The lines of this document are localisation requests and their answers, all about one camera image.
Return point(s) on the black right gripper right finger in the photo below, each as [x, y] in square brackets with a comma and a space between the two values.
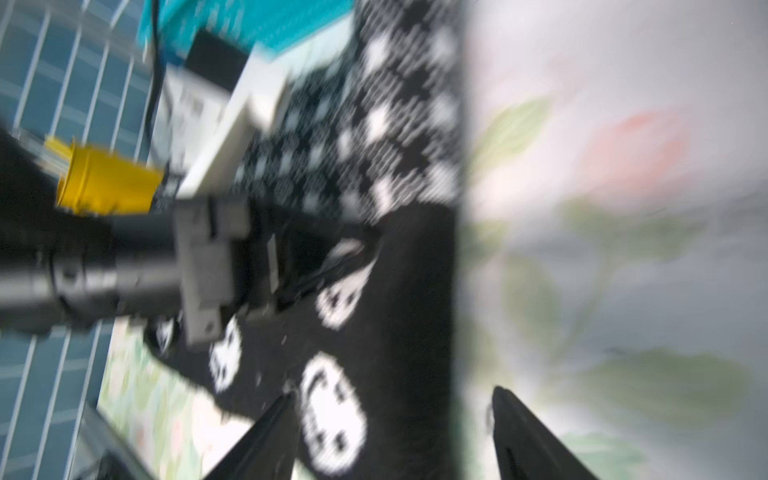
[525, 448]

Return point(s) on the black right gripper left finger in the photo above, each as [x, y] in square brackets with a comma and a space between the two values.
[268, 449]

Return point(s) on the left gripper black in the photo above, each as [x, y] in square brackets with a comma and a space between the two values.
[238, 256]

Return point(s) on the black white smiley scarf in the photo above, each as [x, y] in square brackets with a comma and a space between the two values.
[373, 137]

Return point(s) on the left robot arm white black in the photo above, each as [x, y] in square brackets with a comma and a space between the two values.
[58, 269]

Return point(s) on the teal plastic mesh basket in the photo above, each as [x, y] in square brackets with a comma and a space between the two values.
[317, 28]

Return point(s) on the yellow pencil cup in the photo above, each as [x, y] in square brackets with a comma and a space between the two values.
[101, 182]

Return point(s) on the floral table mat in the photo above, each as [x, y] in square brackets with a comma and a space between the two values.
[610, 263]

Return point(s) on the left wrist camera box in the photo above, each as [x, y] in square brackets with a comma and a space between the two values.
[209, 110]

